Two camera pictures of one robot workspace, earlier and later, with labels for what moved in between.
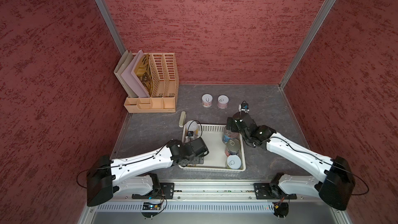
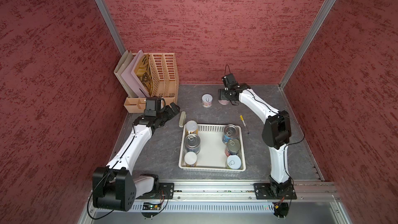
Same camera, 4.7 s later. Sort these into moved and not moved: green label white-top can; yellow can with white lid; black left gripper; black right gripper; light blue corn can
Moved: black left gripper; black right gripper
Not moved: green label white-top can; light blue corn can; yellow can with white lid
